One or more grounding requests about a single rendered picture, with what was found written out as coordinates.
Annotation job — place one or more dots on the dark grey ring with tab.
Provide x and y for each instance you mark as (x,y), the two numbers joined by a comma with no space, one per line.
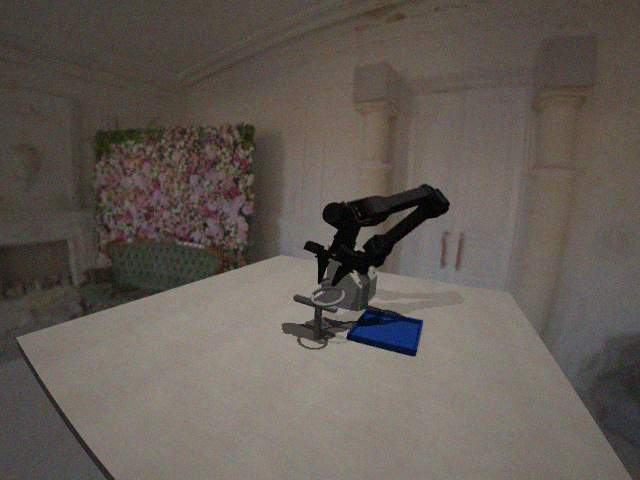
(325,284)

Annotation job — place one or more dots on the blue tray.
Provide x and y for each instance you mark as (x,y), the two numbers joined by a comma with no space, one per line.
(388,331)

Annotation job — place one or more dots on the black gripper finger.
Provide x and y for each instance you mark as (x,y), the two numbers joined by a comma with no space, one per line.
(340,274)
(322,265)

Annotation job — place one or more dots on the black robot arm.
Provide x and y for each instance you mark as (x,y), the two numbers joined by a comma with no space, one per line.
(376,209)

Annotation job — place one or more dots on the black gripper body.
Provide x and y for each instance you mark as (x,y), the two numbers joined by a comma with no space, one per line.
(326,254)

